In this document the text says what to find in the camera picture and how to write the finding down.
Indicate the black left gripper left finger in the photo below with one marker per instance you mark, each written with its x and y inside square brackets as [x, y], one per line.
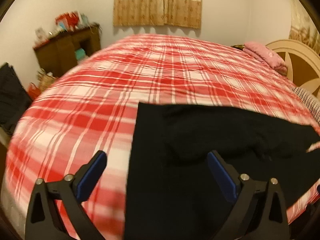
[43, 218]

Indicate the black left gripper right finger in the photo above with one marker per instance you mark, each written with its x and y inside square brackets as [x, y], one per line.
[259, 210]

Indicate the black pants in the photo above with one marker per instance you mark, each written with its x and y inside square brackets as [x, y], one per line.
[205, 172]

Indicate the striped pillow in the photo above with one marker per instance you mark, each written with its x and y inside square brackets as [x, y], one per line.
[310, 101]

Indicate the red white plaid bedspread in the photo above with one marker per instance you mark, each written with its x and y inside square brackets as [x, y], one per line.
[94, 107]

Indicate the black folding chair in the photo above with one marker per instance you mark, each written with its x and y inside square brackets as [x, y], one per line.
[13, 98]

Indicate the cream round headboard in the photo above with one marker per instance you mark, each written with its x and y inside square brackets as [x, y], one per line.
[302, 63]

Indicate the pink folded blanket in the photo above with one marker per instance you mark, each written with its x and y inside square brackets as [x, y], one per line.
[266, 56]

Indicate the dark wooden desk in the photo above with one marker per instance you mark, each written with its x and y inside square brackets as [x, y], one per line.
[58, 55]

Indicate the teal box under desk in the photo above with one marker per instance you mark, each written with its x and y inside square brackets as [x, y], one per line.
[80, 54]

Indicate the beige side curtain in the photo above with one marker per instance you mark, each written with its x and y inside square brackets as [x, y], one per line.
[303, 28]

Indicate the white greeting card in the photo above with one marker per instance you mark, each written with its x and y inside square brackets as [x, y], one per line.
[41, 34]

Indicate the red gift bag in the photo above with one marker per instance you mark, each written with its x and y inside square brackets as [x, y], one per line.
[68, 21]

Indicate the beige patterned window curtain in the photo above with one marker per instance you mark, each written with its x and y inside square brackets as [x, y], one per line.
[179, 13]

